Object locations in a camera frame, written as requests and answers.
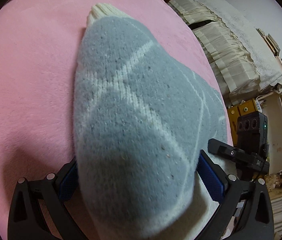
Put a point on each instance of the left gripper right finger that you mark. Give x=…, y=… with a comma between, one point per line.
x=249, y=200

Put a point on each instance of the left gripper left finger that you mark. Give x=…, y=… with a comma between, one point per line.
x=26, y=219

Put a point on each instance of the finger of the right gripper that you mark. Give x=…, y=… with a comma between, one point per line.
x=225, y=151

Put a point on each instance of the blue beige diamond sweater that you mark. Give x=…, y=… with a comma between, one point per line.
x=140, y=120

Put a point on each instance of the wooden drawer desk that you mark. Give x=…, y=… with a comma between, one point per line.
x=235, y=112

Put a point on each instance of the cream cloth covered piano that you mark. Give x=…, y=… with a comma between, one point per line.
x=231, y=63

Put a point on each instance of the white lace cover cloth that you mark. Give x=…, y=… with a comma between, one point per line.
x=264, y=62

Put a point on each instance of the stack of books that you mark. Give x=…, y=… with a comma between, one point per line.
x=272, y=45

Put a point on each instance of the pink fleece bed blanket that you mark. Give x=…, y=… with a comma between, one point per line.
x=39, y=40

